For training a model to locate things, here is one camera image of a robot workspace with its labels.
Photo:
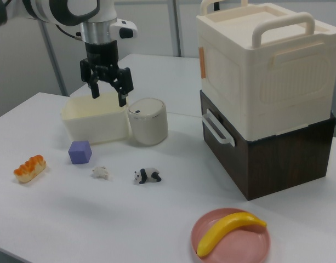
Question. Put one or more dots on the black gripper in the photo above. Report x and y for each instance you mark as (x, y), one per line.
(102, 54)

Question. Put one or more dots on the toy bread loaf orange glaze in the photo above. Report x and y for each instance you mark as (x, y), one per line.
(29, 170)

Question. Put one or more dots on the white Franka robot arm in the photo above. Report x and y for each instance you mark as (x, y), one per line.
(39, 8)

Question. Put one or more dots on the cream plastic basket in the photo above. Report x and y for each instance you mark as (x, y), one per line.
(96, 123)

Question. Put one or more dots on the small cream lidded bin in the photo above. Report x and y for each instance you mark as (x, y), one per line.
(148, 126)

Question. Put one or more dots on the purple foam cube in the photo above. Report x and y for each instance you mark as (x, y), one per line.
(80, 153)

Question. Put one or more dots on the crumpled white paper ball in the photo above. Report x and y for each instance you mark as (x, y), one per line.
(99, 172)

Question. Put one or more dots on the copper latch strip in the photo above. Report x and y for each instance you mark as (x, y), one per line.
(202, 63)

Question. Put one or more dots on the panda toy figure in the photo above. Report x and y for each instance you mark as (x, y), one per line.
(145, 174)

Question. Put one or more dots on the yellow toy banana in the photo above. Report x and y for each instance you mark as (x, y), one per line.
(225, 227)

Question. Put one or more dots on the dark wood-look box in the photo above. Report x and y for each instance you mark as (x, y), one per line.
(280, 164)

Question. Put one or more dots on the pink plate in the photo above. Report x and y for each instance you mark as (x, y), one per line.
(239, 246)

